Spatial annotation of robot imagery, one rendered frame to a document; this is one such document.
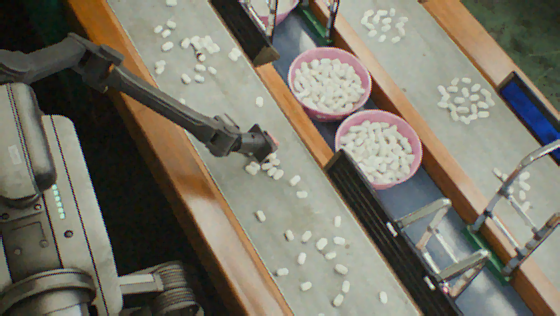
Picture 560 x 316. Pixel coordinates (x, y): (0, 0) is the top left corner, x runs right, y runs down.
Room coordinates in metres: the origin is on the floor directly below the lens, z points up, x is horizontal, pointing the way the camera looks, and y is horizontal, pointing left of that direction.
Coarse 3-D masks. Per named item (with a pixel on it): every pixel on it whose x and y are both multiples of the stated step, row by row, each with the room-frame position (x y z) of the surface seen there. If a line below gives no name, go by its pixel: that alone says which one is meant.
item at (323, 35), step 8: (304, 0) 1.81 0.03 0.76; (336, 0) 1.69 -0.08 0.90; (304, 8) 1.81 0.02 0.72; (328, 8) 1.71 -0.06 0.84; (336, 8) 1.69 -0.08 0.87; (304, 16) 1.80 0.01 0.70; (312, 16) 1.79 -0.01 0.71; (312, 24) 1.75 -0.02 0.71; (320, 24) 1.76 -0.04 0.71; (328, 24) 1.70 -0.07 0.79; (312, 32) 1.75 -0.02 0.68; (320, 32) 1.72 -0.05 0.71; (328, 32) 1.69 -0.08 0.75; (320, 40) 1.71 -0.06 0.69; (328, 40) 1.69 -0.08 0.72
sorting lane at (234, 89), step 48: (144, 0) 1.69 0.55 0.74; (192, 0) 1.73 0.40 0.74; (144, 48) 1.48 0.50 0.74; (192, 48) 1.52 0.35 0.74; (192, 96) 1.33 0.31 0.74; (240, 96) 1.37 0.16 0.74; (192, 144) 1.16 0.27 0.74; (288, 144) 1.23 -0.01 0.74; (240, 192) 1.03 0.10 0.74; (288, 192) 1.06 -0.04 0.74; (288, 240) 0.91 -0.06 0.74; (288, 288) 0.77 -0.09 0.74; (336, 288) 0.80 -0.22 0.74; (384, 288) 0.83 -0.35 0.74
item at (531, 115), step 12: (504, 84) 1.33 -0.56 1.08; (516, 84) 1.32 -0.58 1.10; (504, 96) 1.31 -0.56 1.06; (516, 96) 1.30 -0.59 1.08; (528, 96) 1.29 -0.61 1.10; (516, 108) 1.27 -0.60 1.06; (528, 108) 1.26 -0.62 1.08; (540, 108) 1.25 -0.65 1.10; (528, 120) 1.24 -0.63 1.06; (540, 120) 1.23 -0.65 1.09; (552, 120) 1.22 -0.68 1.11; (540, 132) 1.20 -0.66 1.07; (552, 132) 1.19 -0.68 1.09; (540, 144) 1.18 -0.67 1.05; (552, 156) 1.14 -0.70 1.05
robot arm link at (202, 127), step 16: (112, 48) 1.19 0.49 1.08; (112, 80) 1.11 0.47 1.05; (128, 80) 1.12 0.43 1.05; (144, 80) 1.15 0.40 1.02; (144, 96) 1.10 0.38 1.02; (160, 96) 1.11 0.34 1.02; (160, 112) 1.09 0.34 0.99; (176, 112) 1.09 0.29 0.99; (192, 112) 1.11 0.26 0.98; (192, 128) 1.07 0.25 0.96; (208, 128) 1.08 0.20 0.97; (208, 144) 1.05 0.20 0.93; (224, 144) 1.06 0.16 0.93
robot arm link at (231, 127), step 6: (222, 114) 1.19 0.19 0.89; (222, 120) 1.17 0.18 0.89; (228, 120) 1.17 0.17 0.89; (228, 126) 1.11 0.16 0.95; (234, 126) 1.13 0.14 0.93; (228, 132) 1.09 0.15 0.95; (234, 132) 1.10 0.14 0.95; (240, 132) 1.11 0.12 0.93; (234, 144) 1.09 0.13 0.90; (216, 156) 1.05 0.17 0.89; (222, 156) 1.06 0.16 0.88
